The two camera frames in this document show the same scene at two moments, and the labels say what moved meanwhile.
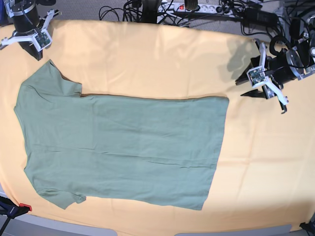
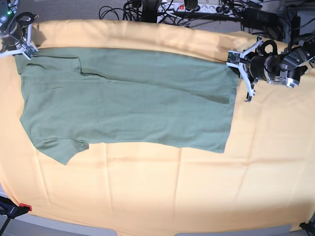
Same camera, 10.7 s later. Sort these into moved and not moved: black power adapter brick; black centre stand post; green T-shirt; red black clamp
Moved: green T-shirt
Not moved: black centre stand post; black power adapter brick; red black clamp
